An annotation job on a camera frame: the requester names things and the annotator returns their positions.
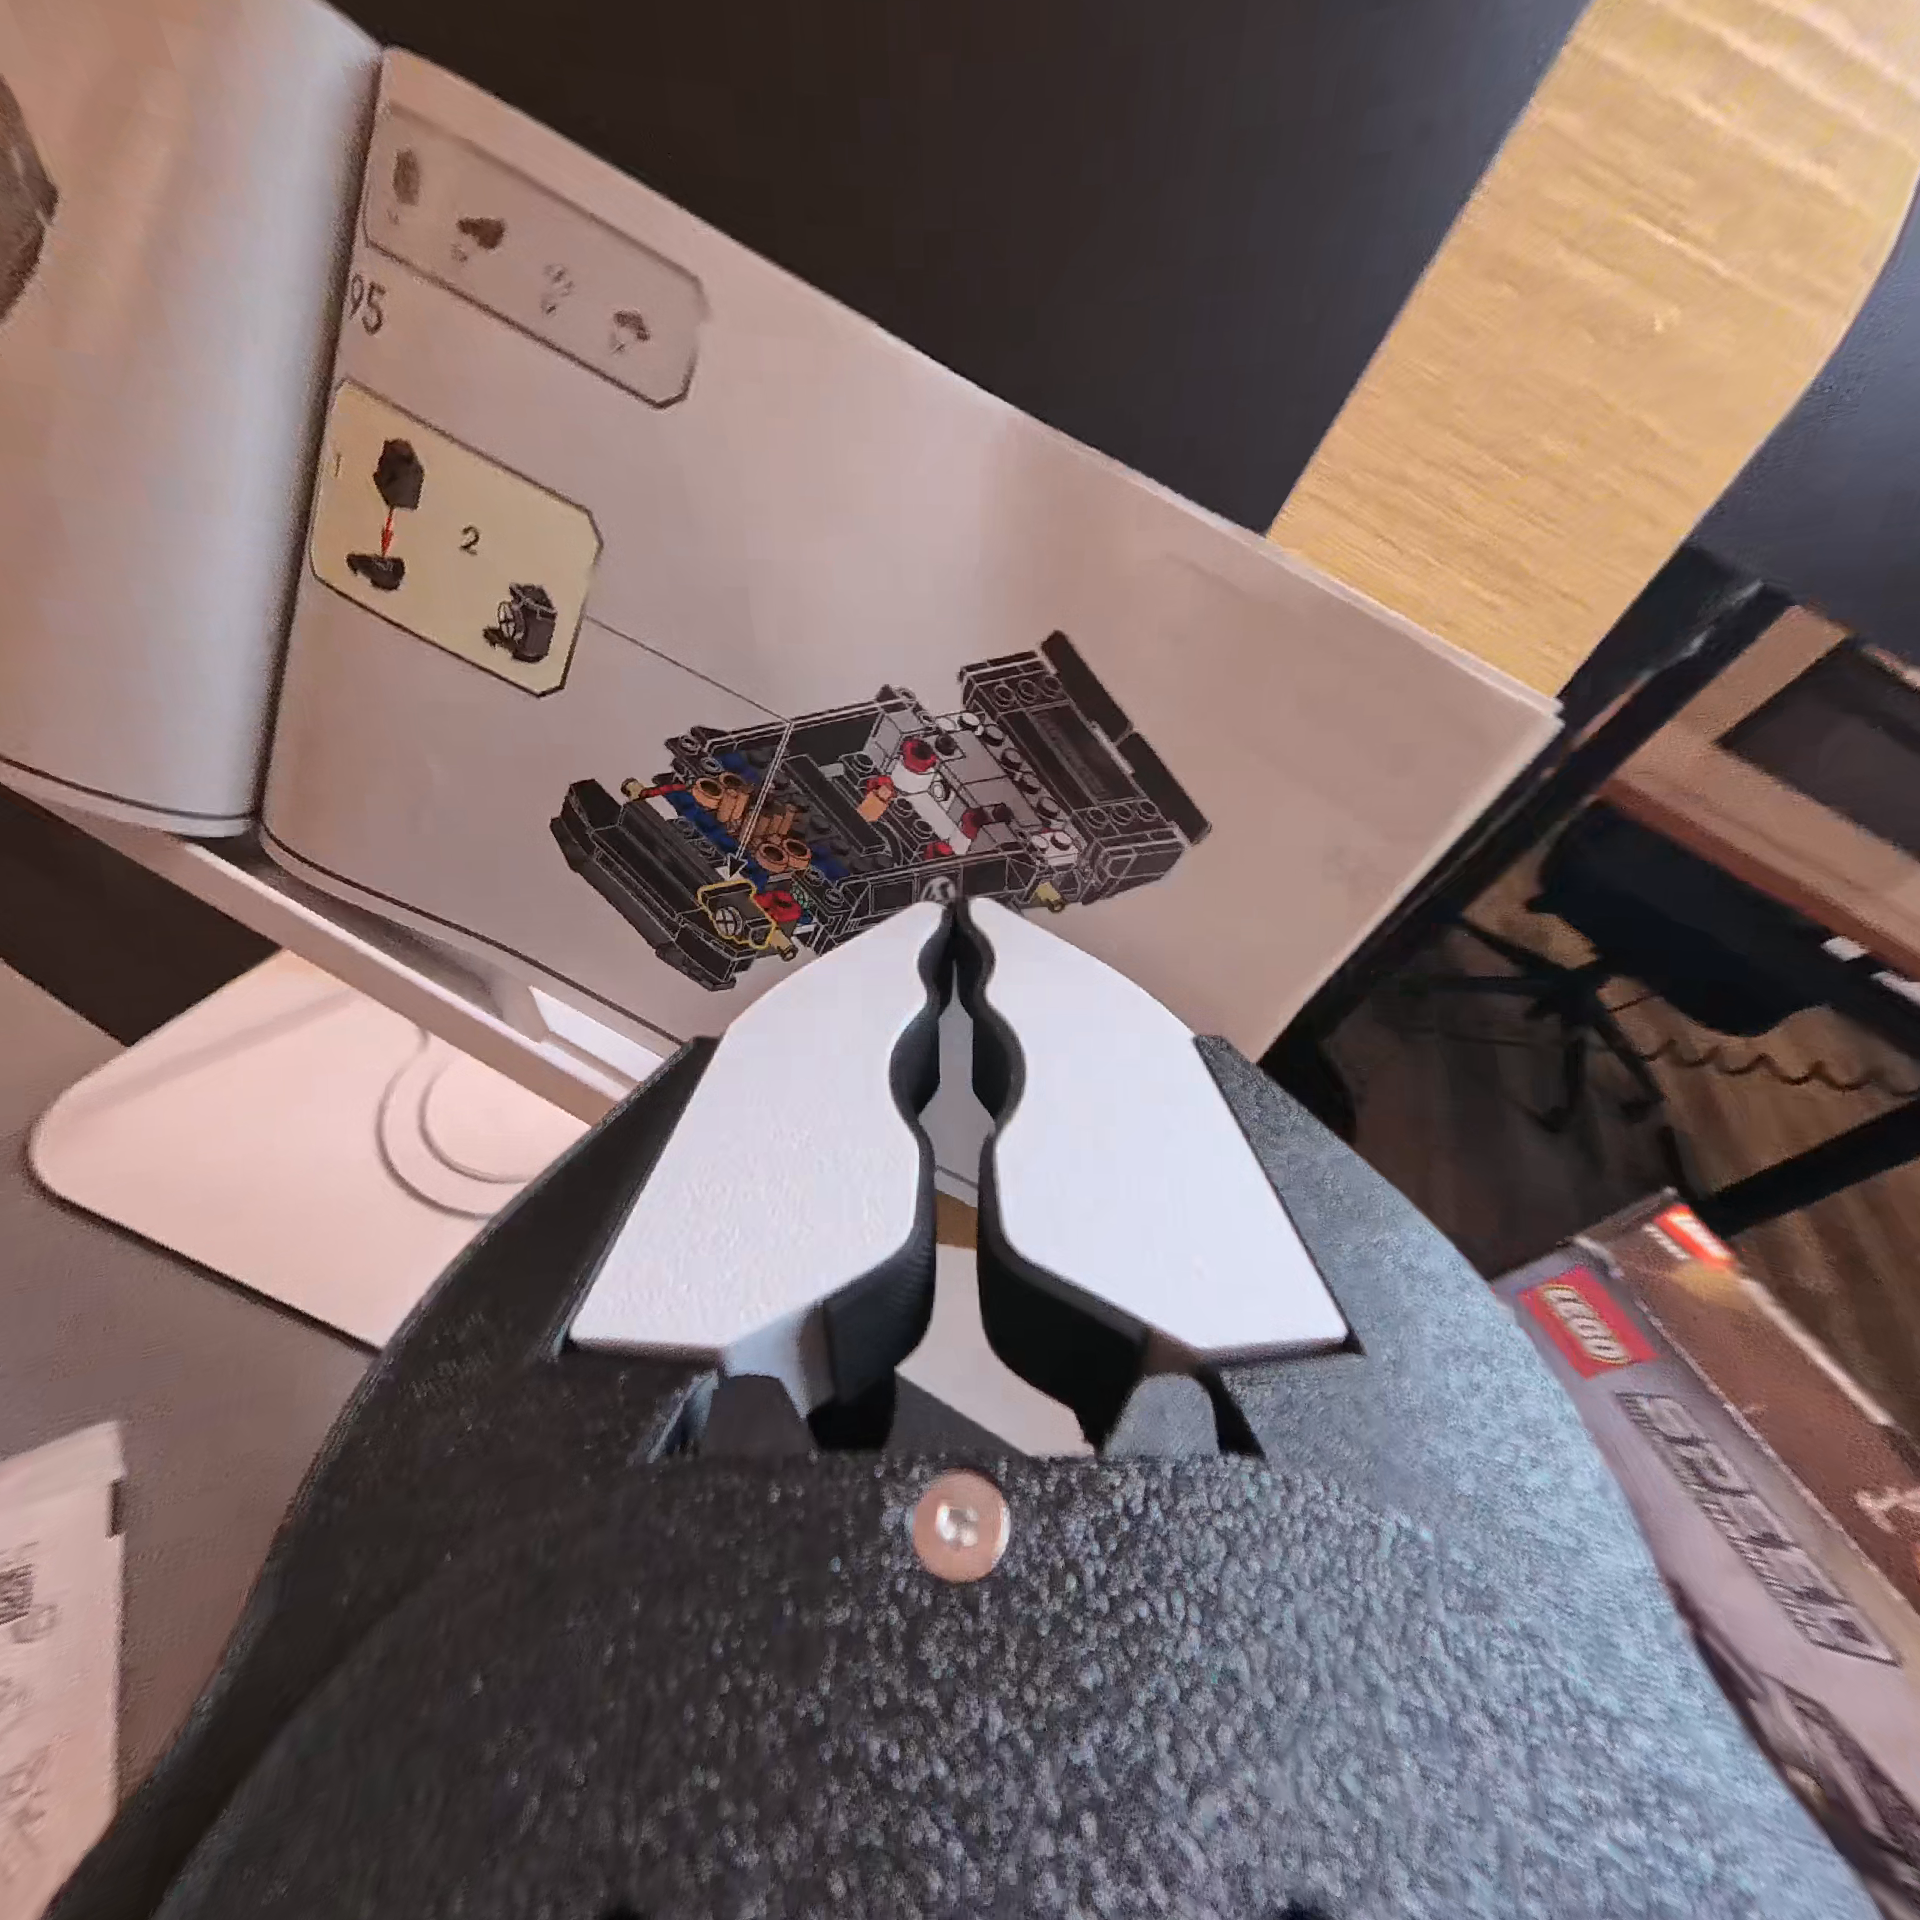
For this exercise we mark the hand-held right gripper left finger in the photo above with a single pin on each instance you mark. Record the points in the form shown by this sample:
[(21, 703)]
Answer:
[(750, 1172)]

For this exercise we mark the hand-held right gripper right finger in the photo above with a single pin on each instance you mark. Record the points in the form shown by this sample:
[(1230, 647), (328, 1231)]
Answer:
[(1156, 1184)]

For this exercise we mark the lego instruction booklet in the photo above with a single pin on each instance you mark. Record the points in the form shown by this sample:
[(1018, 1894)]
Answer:
[(901, 600)]

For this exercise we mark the lego set box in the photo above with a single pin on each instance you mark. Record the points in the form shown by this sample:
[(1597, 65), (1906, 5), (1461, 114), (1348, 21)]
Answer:
[(1771, 1471)]

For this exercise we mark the white book stand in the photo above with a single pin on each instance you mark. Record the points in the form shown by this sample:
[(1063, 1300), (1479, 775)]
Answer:
[(226, 1154)]

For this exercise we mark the white numbered paper bag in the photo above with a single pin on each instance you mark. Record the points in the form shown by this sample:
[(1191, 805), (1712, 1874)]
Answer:
[(60, 1622)]

